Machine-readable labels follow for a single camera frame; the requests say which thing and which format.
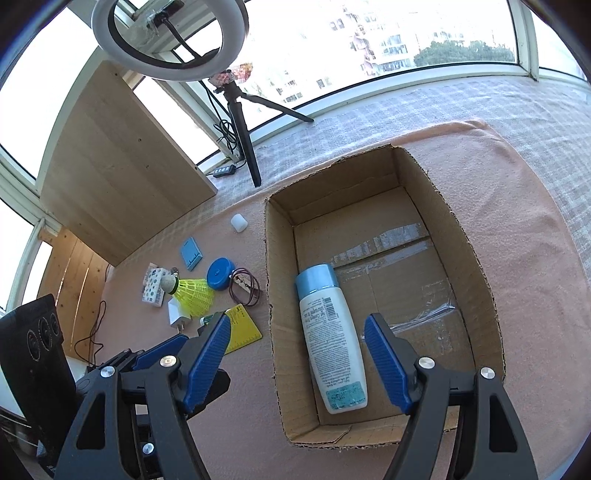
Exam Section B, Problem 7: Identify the white usb charger plug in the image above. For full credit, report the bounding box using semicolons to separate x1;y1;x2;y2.
167;298;191;331

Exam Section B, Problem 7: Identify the white dotted tissue pack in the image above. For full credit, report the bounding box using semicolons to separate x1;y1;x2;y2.
141;265;168;307

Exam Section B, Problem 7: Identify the yellow plastic shuttlecock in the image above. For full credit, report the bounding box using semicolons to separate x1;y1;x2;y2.
160;274;214;317

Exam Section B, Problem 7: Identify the yellow black notepad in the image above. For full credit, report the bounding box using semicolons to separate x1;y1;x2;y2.
224;304;263;354

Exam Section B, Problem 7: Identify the wooden clothespin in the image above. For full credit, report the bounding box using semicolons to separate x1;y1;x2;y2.
230;272;257;302

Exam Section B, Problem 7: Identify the brown rubber band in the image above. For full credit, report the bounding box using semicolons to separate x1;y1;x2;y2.
228;267;262;307

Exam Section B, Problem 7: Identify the small white plastic cap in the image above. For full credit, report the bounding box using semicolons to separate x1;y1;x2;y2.
230;213;249;233

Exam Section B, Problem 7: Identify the white sunscreen bottle blue cap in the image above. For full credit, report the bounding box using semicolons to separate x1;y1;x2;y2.
295;264;369;415

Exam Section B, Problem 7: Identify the green lip balm stick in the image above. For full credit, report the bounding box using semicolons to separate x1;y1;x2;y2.
199;312;223;328

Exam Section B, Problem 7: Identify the pine slat headboard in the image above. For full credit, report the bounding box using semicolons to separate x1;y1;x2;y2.
38;228;109;360

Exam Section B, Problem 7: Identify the blue phone stand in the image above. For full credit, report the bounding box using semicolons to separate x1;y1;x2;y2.
179;237;204;271

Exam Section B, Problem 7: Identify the large wooden board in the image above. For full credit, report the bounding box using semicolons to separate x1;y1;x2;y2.
38;60;216;266

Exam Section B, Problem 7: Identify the cardboard box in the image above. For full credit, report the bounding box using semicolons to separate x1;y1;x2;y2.
266;145;505;449

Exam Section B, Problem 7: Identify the black tripod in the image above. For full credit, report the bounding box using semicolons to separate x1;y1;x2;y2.
208;70;314;188

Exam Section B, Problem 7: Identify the black charger cable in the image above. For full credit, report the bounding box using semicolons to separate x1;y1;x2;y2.
72;264;115;368

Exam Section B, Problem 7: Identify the black inline cable remote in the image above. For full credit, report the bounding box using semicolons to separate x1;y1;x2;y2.
211;164;238;178

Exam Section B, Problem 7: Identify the ring light black cable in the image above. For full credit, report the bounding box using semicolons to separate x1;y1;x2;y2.
156;13;246;163

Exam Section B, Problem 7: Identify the white ring light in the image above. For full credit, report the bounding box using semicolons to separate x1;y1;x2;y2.
91;1;249;82

